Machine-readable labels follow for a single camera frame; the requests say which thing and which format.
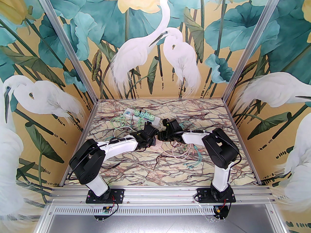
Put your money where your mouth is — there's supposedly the pink round socket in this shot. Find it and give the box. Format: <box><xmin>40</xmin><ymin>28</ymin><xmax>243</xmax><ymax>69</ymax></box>
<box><xmin>151</xmin><ymin>140</ymin><xmax>168</xmax><ymax>151</ymax></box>

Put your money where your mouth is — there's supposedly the white power strip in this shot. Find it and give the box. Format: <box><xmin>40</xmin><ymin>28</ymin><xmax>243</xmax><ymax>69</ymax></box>
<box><xmin>123</xmin><ymin>108</ymin><xmax>161</xmax><ymax>128</ymax></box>

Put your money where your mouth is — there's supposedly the light green USB cable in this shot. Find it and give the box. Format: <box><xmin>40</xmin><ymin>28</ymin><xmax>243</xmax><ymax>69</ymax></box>
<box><xmin>121</xmin><ymin>116</ymin><xmax>146</xmax><ymax>130</ymax></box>
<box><xmin>110</xmin><ymin>113</ymin><xmax>133</xmax><ymax>132</ymax></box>

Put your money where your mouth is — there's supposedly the pink USB cable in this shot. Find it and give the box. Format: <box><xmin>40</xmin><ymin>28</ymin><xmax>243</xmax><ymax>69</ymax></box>
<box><xmin>171</xmin><ymin>142</ymin><xmax>195</xmax><ymax>159</ymax></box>

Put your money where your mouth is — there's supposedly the teal USB cable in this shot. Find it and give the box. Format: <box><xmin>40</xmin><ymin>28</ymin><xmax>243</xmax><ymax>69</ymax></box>
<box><xmin>183</xmin><ymin>148</ymin><xmax>207</xmax><ymax>170</ymax></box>

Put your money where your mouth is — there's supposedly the aluminium frame rail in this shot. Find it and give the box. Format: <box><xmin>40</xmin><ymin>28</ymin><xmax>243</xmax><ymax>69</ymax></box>
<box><xmin>46</xmin><ymin>185</ymin><xmax>277</xmax><ymax>204</ymax></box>

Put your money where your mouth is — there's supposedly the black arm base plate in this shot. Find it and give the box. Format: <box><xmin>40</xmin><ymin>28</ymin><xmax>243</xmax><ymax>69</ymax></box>
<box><xmin>86</xmin><ymin>188</ymin><xmax>125</xmax><ymax>204</ymax></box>
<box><xmin>196</xmin><ymin>188</ymin><xmax>236</xmax><ymax>203</ymax></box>

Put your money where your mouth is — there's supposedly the slotted metal cable duct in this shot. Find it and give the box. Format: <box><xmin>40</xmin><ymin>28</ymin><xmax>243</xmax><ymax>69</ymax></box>
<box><xmin>47</xmin><ymin>205</ymin><xmax>220</xmax><ymax>215</ymax></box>

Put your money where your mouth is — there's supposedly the aluminium frame post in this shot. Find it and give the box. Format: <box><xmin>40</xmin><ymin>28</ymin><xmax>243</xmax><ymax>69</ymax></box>
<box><xmin>32</xmin><ymin>0</ymin><xmax>99</xmax><ymax>101</ymax></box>
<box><xmin>224</xmin><ymin>0</ymin><xmax>287</xmax><ymax>104</ymax></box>

